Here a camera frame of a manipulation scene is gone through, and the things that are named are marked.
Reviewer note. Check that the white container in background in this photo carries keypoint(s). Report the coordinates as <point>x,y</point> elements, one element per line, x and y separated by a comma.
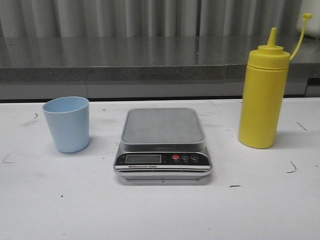
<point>312,25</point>

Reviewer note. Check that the light blue plastic cup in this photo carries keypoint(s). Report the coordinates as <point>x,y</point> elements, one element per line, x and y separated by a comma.
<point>68,120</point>

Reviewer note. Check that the yellow squeeze bottle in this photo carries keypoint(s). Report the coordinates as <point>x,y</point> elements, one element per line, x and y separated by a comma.
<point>264,86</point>

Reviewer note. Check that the silver digital kitchen scale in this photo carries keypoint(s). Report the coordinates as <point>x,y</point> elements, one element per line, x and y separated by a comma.
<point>162,144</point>

